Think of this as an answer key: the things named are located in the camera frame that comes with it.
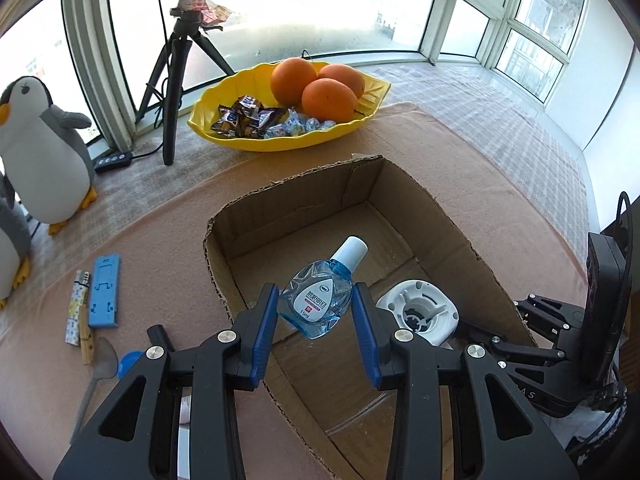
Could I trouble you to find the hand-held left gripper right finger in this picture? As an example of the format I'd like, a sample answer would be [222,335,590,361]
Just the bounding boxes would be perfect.
[351,282,583,480]

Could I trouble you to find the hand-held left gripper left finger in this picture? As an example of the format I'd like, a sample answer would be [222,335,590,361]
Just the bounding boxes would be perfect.
[52,284,281,480]

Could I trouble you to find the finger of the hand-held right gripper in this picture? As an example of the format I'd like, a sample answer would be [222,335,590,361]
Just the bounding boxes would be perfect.
[451,323,568,366]
[514,294,587,347]

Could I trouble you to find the clear blue eye drop bottle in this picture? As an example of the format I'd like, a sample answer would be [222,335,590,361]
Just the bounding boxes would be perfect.
[276,236,369,341]

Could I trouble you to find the white plug-in device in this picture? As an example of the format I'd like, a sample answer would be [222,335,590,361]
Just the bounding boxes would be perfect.
[375,279,460,347]

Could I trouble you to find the brown cardboard box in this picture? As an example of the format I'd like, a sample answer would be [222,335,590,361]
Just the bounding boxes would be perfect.
[202,156,538,480]

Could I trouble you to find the blue round lid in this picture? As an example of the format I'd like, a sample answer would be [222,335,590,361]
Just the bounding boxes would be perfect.
[116,351,146,382]

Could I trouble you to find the metal spoon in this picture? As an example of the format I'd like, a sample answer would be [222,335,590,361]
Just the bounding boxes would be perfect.
[69,336,120,445]

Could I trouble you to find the blue phone stand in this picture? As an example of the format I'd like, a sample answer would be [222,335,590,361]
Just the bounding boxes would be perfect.
[87,253,122,330]

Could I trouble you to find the wooden clothespin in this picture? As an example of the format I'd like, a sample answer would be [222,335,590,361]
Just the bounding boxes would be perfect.
[79,317,96,365]

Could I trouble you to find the beige felt mat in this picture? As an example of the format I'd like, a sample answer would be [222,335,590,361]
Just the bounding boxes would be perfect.
[0,101,590,480]

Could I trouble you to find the patterned lighter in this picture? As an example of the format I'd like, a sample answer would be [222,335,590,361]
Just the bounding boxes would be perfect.
[65,270,92,346]

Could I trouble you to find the yellow leaf-shaped bowl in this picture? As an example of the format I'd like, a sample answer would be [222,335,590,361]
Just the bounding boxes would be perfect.
[187,62,392,153]

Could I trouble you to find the white checked tablecloth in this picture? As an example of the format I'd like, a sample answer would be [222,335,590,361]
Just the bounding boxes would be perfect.
[0,62,593,321]

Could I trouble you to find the pile of blue wrapped candies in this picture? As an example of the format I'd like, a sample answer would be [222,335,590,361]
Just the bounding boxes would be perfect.
[264,107,338,139]

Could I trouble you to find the pile of brown wrapped chocolates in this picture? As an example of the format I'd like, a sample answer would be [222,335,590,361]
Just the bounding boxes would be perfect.
[210,95,289,139]

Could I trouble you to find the orange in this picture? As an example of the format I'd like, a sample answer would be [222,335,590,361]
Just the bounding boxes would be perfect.
[317,63,366,98]
[270,57,318,107]
[301,79,357,122]

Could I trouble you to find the black tripod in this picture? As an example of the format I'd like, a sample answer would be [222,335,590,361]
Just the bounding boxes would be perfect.
[135,17,236,166]

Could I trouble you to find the grey white penguin plush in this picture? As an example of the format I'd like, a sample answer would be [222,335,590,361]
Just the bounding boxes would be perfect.
[0,76,98,236]
[0,172,33,311]

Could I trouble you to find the colourful snack wrapper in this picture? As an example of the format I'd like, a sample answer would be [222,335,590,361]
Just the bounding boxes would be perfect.
[170,0,234,32]

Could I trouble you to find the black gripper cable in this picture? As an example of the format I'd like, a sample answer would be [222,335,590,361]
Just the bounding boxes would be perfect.
[616,191,632,250]

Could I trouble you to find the black ring light cable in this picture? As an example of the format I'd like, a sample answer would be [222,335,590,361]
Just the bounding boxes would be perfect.
[131,0,168,160]

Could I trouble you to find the black inline cable controller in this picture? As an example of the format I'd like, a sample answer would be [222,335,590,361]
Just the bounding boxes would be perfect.
[94,150,135,175]

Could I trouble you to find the white window frame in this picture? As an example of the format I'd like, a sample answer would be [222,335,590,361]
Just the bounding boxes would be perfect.
[0,0,640,161]

